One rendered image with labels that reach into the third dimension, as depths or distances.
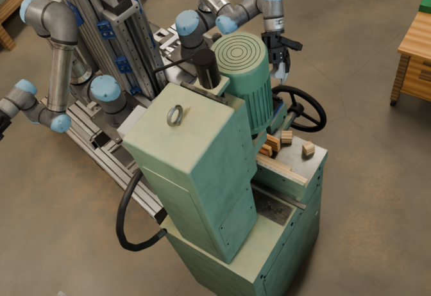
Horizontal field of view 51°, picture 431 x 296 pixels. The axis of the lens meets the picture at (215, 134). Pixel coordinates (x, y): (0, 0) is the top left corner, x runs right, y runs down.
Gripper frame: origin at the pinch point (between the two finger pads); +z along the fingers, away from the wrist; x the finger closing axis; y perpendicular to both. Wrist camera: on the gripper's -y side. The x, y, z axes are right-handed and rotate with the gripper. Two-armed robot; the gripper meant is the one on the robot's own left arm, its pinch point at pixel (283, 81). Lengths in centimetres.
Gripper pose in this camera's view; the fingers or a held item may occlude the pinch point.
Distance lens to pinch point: 179.0
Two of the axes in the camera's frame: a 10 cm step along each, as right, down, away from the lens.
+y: -8.5, 2.8, -4.4
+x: 5.1, 2.2, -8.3
